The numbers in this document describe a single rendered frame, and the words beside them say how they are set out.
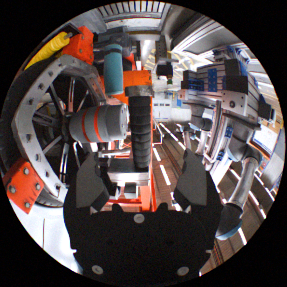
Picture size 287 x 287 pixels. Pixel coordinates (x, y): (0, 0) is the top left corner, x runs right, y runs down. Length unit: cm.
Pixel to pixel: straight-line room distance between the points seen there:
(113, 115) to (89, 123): 8
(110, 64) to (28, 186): 47
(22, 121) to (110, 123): 24
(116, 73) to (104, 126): 25
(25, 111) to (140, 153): 24
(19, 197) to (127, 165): 25
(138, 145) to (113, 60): 39
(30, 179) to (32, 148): 6
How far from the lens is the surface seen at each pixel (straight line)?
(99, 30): 90
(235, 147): 63
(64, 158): 43
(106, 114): 30
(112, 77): 43
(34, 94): 24
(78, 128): 34
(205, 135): 104
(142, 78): 81
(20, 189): 22
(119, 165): 21
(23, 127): 22
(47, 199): 35
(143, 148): 16
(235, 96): 47
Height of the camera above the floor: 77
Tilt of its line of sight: 29 degrees up
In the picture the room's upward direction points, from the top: 178 degrees clockwise
